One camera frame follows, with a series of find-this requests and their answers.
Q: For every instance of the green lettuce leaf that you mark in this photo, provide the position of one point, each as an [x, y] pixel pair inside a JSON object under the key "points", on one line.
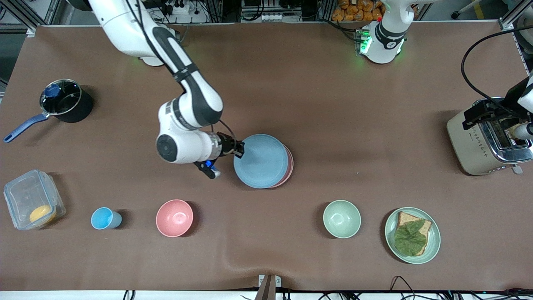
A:
{"points": [[410, 239]]}

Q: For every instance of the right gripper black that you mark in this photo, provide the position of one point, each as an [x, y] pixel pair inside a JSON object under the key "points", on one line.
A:
{"points": [[227, 144]]}

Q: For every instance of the pink bowl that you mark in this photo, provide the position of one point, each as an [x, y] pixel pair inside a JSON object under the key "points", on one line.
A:
{"points": [[175, 218]]}

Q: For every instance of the blue cup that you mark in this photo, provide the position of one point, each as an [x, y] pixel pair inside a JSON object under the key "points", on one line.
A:
{"points": [[102, 218]]}

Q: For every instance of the brown bread slice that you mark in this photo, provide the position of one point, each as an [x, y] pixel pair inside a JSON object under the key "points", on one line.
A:
{"points": [[418, 225]]}

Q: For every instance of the green plate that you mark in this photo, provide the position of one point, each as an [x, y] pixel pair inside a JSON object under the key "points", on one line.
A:
{"points": [[433, 241]]}

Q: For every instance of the metal mount bracket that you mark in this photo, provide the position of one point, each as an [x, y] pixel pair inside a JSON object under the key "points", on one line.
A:
{"points": [[268, 287]]}

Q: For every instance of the beige metal toaster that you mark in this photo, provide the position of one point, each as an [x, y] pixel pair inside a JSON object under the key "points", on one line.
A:
{"points": [[474, 146]]}

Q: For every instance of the blue plate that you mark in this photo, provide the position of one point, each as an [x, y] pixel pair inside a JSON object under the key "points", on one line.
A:
{"points": [[260, 160]]}

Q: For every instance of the clear plastic container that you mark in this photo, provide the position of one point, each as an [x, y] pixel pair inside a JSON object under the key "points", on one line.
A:
{"points": [[25, 196]]}

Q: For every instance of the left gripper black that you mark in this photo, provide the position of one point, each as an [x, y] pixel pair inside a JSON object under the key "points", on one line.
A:
{"points": [[513, 99]]}

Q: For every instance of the yellow round sponge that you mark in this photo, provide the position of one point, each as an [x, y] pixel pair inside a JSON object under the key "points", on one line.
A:
{"points": [[41, 213]]}

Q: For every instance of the pink plate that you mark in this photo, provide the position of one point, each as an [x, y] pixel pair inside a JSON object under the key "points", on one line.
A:
{"points": [[290, 166]]}

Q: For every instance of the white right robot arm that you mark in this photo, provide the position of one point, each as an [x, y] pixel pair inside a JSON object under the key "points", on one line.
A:
{"points": [[191, 96]]}

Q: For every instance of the orange snack bag pile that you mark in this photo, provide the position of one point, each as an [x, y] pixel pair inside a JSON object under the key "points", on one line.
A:
{"points": [[358, 10]]}

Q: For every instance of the glass lid blue knob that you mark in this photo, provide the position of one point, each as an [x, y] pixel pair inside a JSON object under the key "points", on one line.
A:
{"points": [[60, 98]]}

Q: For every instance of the white power strip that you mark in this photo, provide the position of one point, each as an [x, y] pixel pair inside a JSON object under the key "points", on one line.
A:
{"points": [[175, 8]]}

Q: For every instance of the green bowl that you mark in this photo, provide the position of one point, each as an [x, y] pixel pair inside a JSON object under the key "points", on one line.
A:
{"points": [[341, 218]]}

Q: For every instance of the brown table mat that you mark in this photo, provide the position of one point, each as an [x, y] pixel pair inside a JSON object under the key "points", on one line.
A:
{"points": [[333, 125]]}

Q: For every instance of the aluminium frame profile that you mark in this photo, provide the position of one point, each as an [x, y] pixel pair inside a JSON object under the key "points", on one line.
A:
{"points": [[25, 14], [516, 14]]}

